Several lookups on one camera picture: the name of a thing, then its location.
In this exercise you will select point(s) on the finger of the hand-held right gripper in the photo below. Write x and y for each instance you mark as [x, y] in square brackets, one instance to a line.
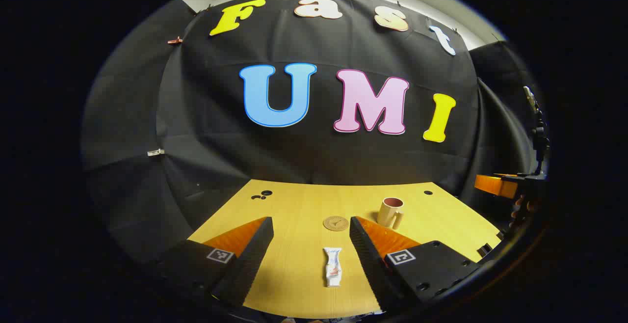
[490, 184]

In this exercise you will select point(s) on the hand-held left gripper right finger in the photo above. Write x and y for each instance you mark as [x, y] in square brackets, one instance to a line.
[368, 254]

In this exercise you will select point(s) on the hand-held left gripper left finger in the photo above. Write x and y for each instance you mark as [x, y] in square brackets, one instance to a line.
[250, 259]

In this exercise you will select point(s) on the white toothpaste tube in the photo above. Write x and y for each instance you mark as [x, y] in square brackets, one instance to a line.
[332, 269]

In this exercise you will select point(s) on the round cork coaster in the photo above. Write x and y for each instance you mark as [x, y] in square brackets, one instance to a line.
[335, 223]

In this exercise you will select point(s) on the beige cup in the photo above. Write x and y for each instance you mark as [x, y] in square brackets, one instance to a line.
[387, 213]

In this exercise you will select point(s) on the wooden desktop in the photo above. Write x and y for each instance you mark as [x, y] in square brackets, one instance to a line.
[299, 205]

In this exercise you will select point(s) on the black backdrop cloth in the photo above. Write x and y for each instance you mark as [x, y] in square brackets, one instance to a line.
[319, 156]

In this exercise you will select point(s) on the white cloth clip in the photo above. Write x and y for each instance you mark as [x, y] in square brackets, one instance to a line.
[155, 152]

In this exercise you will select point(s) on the copper cloth clip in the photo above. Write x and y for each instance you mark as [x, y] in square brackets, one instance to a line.
[174, 41]

